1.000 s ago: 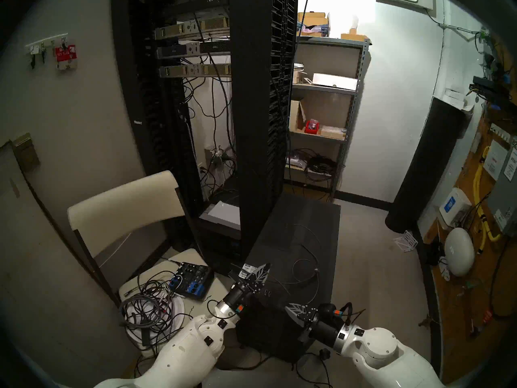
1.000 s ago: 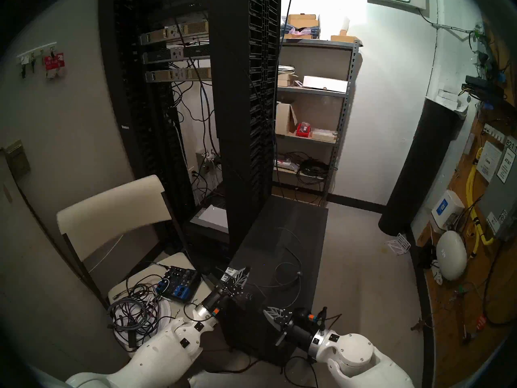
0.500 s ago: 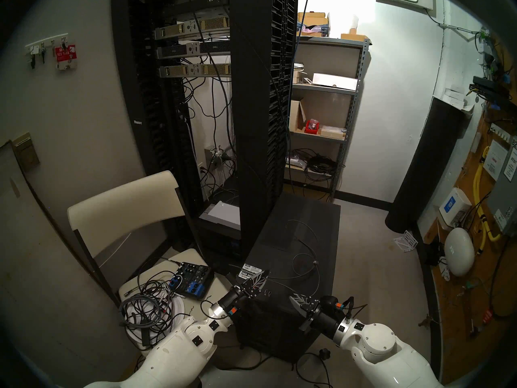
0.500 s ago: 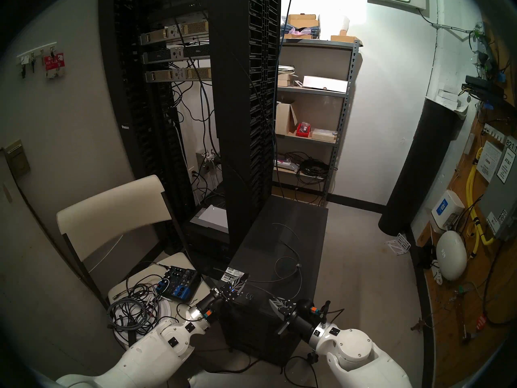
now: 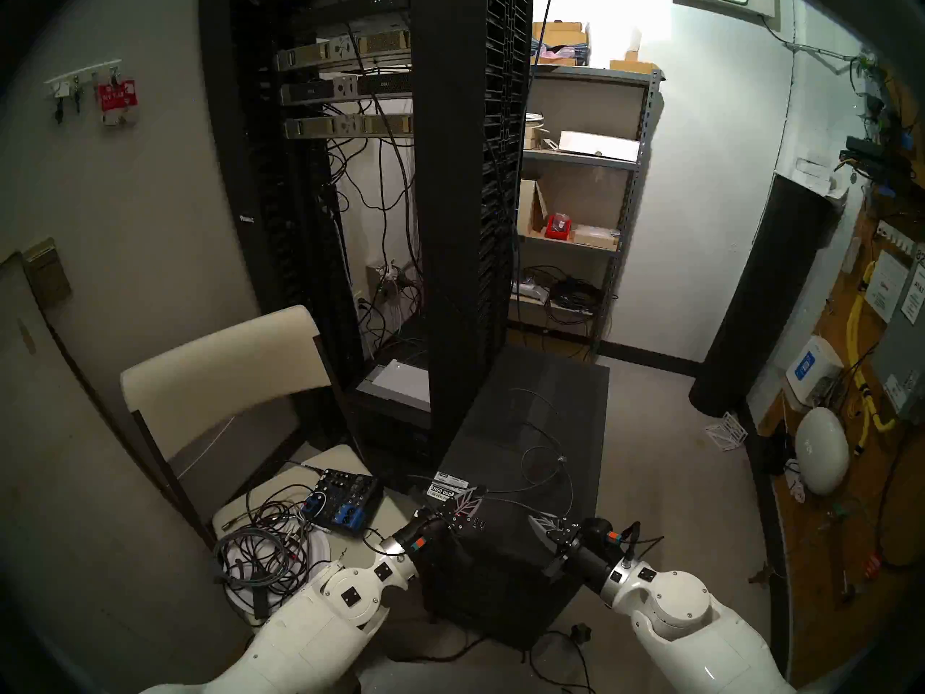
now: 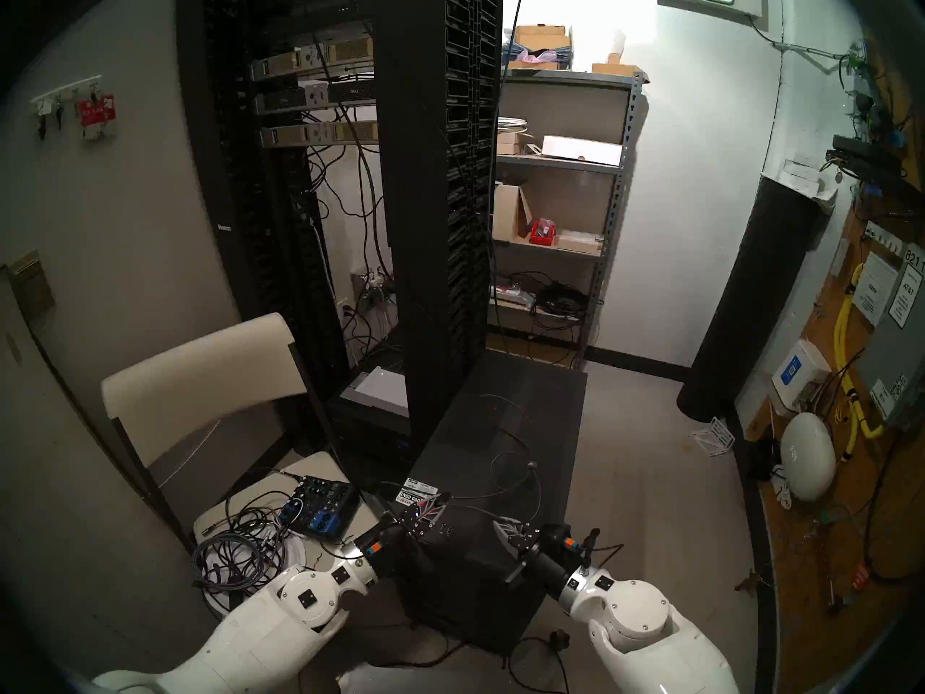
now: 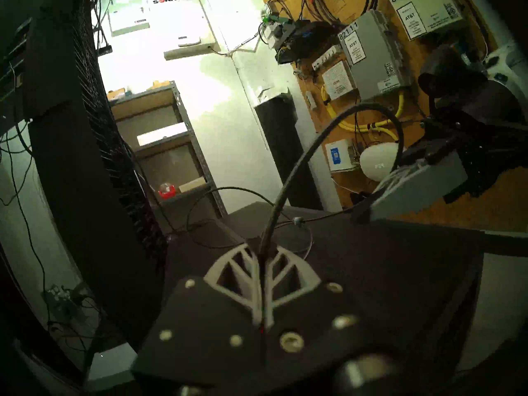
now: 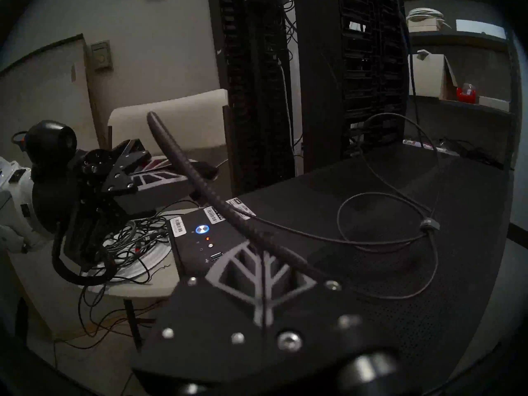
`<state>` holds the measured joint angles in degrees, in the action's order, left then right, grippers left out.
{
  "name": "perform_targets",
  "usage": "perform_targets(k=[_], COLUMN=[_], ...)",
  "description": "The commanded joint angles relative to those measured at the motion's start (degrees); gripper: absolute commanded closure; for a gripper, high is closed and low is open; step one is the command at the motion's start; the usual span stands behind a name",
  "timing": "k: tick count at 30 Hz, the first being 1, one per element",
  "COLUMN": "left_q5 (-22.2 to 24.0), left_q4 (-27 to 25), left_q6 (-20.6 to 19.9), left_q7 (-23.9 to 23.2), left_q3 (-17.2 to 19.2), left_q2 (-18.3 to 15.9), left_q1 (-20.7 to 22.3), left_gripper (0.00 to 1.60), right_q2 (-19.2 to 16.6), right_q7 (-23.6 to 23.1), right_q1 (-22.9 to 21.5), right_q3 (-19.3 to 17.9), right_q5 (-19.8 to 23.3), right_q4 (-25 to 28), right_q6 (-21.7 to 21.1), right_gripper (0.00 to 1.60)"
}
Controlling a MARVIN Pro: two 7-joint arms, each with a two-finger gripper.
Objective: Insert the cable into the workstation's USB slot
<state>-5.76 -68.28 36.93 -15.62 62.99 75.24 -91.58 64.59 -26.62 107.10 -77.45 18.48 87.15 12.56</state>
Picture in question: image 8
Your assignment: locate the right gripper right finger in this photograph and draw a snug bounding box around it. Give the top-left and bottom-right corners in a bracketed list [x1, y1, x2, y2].
[264, 251, 318, 328]

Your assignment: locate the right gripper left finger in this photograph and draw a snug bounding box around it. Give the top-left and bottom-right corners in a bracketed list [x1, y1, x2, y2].
[205, 240, 264, 326]

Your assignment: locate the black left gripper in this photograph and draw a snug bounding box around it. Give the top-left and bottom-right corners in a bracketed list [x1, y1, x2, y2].
[31, 139, 218, 260]

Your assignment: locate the black braided USB cable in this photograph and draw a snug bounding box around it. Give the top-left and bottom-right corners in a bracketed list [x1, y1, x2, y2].
[146, 111, 441, 300]

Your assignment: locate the black workstation tower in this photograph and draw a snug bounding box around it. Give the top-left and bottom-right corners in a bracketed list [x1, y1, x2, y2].
[167, 146, 514, 396]

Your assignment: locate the cream folding chair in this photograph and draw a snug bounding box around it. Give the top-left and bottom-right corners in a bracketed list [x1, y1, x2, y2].
[80, 89, 231, 352]

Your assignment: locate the white round disc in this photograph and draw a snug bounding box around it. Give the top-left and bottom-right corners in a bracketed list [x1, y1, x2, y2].
[89, 234, 172, 283]

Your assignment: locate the black open server rack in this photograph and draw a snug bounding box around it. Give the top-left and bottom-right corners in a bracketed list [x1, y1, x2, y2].
[208, 0, 304, 194]

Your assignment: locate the pink white flat package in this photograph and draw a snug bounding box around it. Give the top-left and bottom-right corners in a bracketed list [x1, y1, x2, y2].
[402, 139, 461, 157]

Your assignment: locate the grey metal shelving unit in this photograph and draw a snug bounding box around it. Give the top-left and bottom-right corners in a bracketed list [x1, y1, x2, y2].
[404, 7, 521, 170]

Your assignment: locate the open cardboard box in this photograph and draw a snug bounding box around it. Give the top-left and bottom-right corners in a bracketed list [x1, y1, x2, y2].
[408, 49, 459, 101]

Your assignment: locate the tan flat box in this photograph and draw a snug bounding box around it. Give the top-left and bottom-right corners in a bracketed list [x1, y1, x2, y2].
[476, 95, 512, 112]

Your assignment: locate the white flat box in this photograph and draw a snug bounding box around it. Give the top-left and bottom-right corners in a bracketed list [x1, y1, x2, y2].
[456, 19, 507, 40]

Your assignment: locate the tangled black cable bundle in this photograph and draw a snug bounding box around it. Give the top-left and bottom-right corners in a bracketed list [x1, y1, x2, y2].
[78, 216, 174, 350]

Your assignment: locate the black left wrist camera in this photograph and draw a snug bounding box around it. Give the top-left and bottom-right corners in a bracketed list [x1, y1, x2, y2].
[26, 120, 78, 172]

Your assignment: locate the beige wall plate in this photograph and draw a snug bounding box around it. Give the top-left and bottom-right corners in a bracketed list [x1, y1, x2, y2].
[91, 40, 113, 72]

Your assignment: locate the black cable coil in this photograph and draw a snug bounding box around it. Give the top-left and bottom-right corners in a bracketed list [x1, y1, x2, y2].
[441, 137, 504, 169]

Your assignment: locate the white cable coil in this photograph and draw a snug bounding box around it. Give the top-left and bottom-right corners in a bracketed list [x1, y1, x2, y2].
[406, 7, 448, 31]

